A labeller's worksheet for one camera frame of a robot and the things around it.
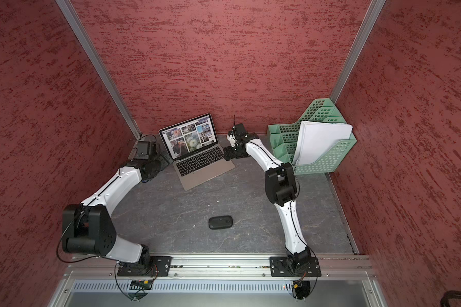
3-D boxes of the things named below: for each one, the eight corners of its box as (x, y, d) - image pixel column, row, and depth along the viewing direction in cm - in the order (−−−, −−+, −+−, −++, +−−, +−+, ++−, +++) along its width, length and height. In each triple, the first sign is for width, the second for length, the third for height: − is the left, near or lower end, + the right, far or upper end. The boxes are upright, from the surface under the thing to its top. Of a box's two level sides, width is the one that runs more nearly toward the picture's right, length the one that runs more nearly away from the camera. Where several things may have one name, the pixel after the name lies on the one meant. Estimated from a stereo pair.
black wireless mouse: (208, 229, 86) (208, 227, 84) (209, 217, 89) (209, 215, 87) (232, 229, 86) (232, 227, 84) (232, 217, 89) (232, 215, 87)
